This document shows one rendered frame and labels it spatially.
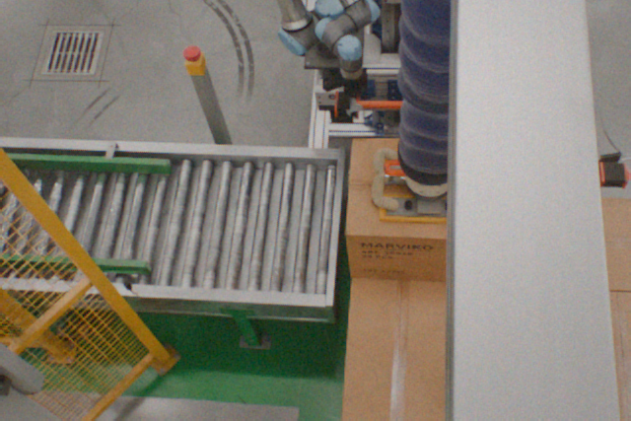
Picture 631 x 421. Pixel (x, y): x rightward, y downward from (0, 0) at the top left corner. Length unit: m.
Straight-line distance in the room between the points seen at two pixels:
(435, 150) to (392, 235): 0.46
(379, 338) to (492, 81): 2.58
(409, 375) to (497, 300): 2.59
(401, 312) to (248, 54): 1.91
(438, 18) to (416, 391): 1.55
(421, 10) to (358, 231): 1.08
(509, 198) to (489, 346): 0.11
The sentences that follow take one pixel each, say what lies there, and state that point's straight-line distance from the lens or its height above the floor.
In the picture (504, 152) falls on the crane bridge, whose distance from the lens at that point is 0.61.
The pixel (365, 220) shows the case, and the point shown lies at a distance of 2.92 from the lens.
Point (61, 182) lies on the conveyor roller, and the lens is 3.72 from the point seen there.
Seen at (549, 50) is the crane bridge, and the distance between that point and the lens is 0.66.
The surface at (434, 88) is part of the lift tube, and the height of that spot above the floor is 1.72.
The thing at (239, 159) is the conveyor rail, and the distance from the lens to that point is 3.54.
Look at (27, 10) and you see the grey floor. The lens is 5.15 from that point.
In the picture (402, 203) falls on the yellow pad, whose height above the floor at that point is 0.97.
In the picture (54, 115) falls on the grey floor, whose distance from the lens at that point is 4.63.
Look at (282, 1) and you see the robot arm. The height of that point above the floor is 1.38.
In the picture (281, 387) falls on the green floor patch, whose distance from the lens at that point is 3.72.
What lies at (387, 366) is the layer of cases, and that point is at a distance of 3.15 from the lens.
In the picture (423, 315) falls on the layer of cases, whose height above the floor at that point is 0.54.
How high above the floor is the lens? 3.57
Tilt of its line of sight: 61 degrees down
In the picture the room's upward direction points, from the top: 10 degrees counter-clockwise
